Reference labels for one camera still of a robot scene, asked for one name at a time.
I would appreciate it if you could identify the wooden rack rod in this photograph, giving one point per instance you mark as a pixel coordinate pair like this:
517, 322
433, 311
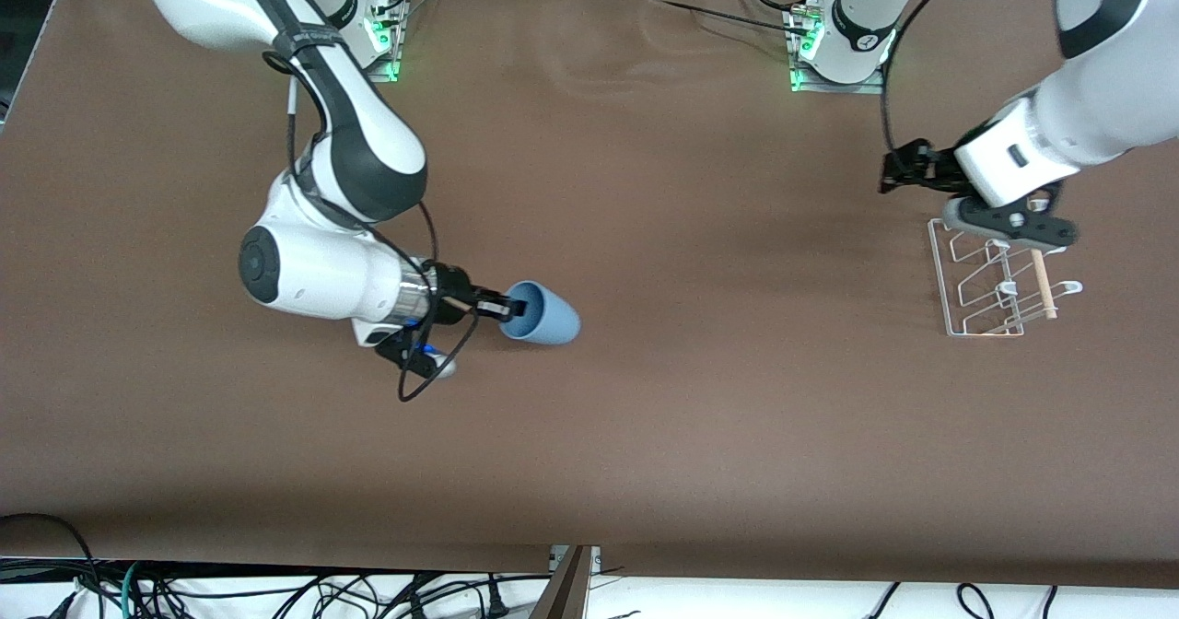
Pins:
1044, 287

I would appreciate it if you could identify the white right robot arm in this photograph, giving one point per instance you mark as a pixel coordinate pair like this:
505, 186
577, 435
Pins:
313, 278

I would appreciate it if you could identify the black power plug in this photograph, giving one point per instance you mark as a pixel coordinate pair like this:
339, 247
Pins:
497, 605

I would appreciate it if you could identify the aluminium left arm base plate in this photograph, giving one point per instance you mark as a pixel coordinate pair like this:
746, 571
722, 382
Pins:
870, 87

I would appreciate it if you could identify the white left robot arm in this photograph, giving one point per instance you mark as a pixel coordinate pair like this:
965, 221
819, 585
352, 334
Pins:
1096, 112

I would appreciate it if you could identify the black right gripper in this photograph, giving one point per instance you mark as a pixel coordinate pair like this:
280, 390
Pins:
452, 289

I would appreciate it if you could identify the aluminium right arm base plate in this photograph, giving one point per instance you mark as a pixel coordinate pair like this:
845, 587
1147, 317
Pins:
391, 57

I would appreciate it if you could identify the aluminium table frame profile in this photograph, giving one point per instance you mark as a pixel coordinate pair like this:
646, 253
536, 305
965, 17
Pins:
564, 591

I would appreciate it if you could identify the blue plastic cup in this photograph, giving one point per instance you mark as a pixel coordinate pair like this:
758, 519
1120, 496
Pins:
553, 320

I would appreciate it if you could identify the brown table cover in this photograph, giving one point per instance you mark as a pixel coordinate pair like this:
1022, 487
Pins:
645, 416

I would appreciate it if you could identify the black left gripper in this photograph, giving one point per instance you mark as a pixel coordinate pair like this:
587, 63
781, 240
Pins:
932, 167

